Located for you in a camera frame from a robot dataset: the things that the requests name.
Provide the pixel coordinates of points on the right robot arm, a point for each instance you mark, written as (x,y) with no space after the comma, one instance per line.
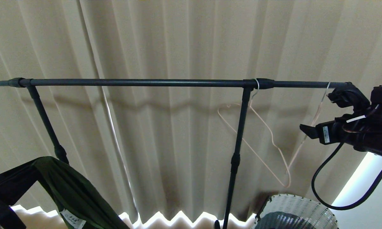
(381,133)

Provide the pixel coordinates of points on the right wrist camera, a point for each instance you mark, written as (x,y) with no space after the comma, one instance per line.
(350,95)

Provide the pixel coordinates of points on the black clothes rack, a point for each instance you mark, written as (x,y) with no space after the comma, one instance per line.
(146,82)

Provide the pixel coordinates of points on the white laundry basket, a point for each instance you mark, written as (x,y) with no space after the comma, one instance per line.
(292,206)

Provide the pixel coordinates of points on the green printed shirt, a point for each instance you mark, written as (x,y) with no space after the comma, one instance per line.
(73,190)

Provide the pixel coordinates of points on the beige curtain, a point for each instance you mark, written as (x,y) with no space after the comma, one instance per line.
(178,38)

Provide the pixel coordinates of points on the pink clothes hanger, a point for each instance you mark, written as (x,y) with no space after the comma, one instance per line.
(304,137)
(251,149)

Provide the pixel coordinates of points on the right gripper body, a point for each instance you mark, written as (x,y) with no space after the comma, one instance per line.
(340,132)

